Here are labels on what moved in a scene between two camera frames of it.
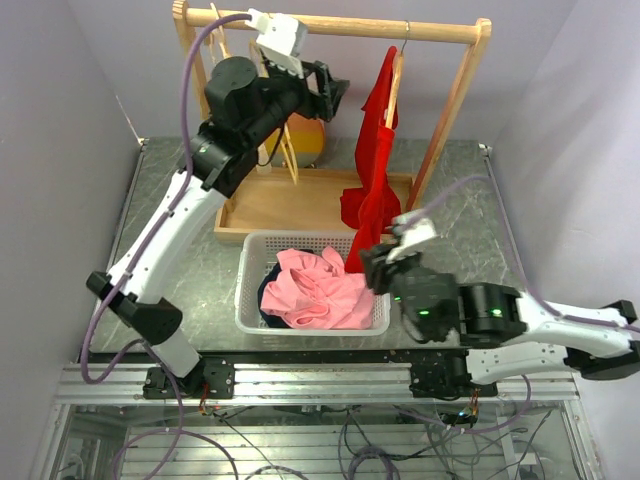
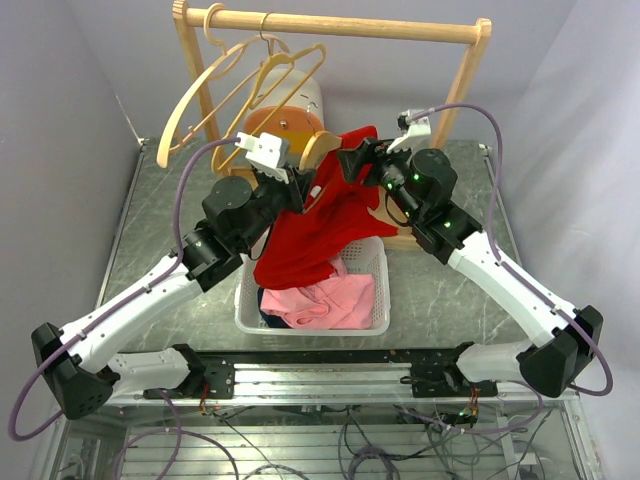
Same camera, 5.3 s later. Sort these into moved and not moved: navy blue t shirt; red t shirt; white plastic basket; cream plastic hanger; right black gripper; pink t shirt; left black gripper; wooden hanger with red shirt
Moved: wooden hanger with red shirt; red t shirt; left black gripper; cream plastic hanger; right black gripper
Not moved: navy blue t shirt; white plastic basket; pink t shirt
